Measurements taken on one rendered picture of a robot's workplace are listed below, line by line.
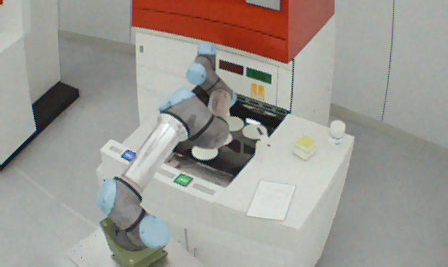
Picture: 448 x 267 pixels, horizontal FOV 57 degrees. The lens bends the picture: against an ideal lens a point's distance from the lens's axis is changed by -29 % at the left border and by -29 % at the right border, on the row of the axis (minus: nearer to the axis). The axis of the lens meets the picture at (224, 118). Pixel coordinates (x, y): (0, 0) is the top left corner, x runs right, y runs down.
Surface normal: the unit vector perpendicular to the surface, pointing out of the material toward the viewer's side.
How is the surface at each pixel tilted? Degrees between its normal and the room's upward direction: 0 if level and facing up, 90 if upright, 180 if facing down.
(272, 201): 0
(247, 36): 90
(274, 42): 90
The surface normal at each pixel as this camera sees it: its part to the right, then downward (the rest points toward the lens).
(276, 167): 0.01, -0.82
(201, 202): -0.49, 0.50
